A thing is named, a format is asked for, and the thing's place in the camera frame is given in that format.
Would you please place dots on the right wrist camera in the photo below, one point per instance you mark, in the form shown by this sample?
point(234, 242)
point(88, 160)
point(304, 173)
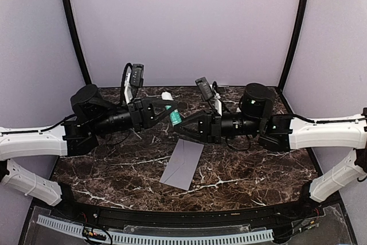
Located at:
point(209, 95)

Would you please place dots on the black front rail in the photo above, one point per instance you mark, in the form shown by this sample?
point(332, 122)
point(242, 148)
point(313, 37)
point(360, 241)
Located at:
point(276, 216)

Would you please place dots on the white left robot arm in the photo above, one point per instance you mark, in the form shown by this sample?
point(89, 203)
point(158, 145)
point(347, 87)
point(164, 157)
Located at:
point(75, 135)

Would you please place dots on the black frame corner post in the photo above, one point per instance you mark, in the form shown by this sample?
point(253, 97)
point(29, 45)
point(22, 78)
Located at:
point(293, 44)

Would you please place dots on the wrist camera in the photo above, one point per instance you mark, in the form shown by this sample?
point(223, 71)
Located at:
point(209, 95)
point(132, 80)

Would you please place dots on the black left frame post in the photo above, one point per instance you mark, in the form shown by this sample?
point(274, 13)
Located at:
point(76, 41)

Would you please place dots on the grey paper envelope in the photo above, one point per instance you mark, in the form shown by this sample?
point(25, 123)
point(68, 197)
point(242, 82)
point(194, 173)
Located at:
point(182, 164)

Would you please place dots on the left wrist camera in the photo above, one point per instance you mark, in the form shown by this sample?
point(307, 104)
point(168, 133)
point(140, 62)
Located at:
point(132, 80)

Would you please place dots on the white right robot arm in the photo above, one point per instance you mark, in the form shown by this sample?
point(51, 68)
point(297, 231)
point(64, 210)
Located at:
point(286, 132)

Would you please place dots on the white slotted cable duct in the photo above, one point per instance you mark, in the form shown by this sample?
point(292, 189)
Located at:
point(133, 234)

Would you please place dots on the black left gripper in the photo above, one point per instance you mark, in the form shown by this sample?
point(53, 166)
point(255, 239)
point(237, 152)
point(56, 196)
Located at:
point(143, 113)

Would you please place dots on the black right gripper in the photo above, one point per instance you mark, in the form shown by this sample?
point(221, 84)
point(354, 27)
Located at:
point(210, 128)

